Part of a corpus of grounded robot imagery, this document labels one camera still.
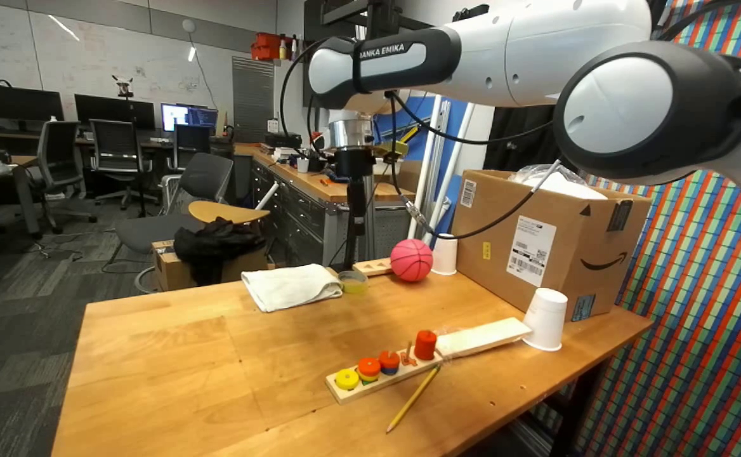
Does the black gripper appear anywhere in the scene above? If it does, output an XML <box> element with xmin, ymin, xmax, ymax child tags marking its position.
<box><xmin>333</xmin><ymin>150</ymin><xmax>379</xmax><ymax>273</ymax></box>

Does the pink rubber basketball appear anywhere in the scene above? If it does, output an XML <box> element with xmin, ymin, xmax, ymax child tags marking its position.
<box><xmin>389</xmin><ymin>237</ymin><xmax>436</xmax><ymax>284</ymax></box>

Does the wooden strip with holes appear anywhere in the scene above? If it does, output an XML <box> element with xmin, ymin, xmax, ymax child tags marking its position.
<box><xmin>351</xmin><ymin>257</ymin><xmax>396</xmax><ymax>282</ymax></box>

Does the wooden top workbench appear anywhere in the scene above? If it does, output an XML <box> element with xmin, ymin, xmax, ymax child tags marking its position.
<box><xmin>231</xmin><ymin>139</ymin><xmax>418</xmax><ymax>268</ymax></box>

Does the folded white towel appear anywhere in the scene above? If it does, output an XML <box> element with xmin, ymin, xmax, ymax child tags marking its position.
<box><xmin>239</xmin><ymin>263</ymin><xmax>348</xmax><ymax>316</ymax></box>

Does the white paper cup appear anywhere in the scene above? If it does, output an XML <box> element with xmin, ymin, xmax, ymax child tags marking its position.
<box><xmin>519</xmin><ymin>287</ymin><xmax>571</xmax><ymax>353</ymax></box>
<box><xmin>429</xmin><ymin>231</ymin><xmax>461</xmax><ymax>279</ymax></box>

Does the red cylinder block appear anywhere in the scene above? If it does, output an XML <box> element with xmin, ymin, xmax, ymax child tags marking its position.
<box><xmin>413</xmin><ymin>329</ymin><xmax>439</xmax><ymax>364</ymax></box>

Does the dark orange disc block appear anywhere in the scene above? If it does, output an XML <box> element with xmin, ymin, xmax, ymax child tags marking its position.
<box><xmin>379</xmin><ymin>349</ymin><xmax>404</xmax><ymax>377</ymax></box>

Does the round wooden stool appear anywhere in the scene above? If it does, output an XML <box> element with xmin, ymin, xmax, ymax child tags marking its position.
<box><xmin>186</xmin><ymin>199</ymin><xmax>272</xmax><ymax>228</ymax></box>

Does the black backpack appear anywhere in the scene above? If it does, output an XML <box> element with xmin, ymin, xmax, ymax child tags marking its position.
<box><xmin>172</xmin><ymin>216</ymin><xmax>269</xmax><ymax>287</ymax></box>

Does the long white foam board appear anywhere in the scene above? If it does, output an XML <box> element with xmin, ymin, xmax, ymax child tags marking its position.
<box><xmin>434</xmin><ymin>316</ymin><xmax>536</xmax><ymax>360</ymax></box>

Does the yellow pencil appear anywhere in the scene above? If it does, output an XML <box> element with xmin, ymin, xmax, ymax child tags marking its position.
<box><xmin>382</xmin><ymin>364</ymin><xmax>445</xmax><ymax>436</ymax></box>

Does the small cardboard floor box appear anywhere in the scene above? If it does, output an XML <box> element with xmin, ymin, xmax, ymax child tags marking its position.
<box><xmin>150</xmin><ymin>240</ymin><xmax>197</xmax><ymax>293</ymax></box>

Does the black hanging cloth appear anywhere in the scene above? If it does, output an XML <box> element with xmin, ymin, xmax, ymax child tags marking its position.
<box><xmin>481</xmin><ymin>105</ymin><xmax>564</xmax><ymax>176</ymax></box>

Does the large cardboard shipping box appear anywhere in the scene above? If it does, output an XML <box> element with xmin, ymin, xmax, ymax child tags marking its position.
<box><xmin>452</xmin><ymin>169</ymin><xmax>650</xmax><ymax>326</ymax></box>

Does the lit computer monitor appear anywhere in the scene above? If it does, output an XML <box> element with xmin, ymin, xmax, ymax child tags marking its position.
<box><xmin>162</xmin><ymin>103</ymin><xmax>217</xmax><ymax>136</ymax></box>

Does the white plastic bag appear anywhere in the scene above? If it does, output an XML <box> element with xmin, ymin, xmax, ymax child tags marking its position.
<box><xmin>508</xmin><ymin>163</ymin><xmax>610</xmax><ymax>203</ymax></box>

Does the red container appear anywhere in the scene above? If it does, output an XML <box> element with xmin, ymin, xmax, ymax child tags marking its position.
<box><xmin>249</xmin><ymin>31</ymin><xmax>302</xmax><ymax>64</ymax></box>

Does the black mesh office chair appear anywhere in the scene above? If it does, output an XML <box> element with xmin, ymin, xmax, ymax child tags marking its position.
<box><xmin>88</xmin><ymin>117</ymin><xmax>162</xmax><ymax>218</ymax></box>
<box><xmin>36</xmin><ymin>117</ymin><xmax>96</xmax><ymax>233</ymax></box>

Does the small dark tripod gadget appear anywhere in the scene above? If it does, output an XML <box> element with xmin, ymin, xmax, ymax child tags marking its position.
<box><xmin>110</xmin><ymin>73</ymin><xmax>138</xmax><ymax>100</ymax></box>

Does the multicoloured striped backdrop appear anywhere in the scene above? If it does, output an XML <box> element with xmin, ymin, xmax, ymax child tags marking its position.
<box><xmin>571</xmin><ymin>0</ymin><xmax>741</xmax><ymax>457</ymax></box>

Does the wide black computer monitor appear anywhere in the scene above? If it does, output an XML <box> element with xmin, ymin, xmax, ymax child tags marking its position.
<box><xmin>0</xmin><ymin>80</ymin><xmax>64</xmax><ymax>136</ymax></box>

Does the blue board white frame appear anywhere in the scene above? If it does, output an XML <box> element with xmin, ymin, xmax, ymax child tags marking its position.
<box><xmin>374</xmin><ymin>91</ymin><xmax>479</xmax><ymax>243</ymax></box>

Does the yellow ring block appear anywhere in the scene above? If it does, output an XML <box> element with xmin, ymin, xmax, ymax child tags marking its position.
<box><xmin>333</xmin><ymin>365</ymin><xmax>362</xmax><ymax>393</ymax></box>

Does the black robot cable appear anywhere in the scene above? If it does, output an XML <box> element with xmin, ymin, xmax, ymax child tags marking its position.
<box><xmin>277</xmin><ymin>42</ymin><xmax>564</xmax><ymax>243</ymax></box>

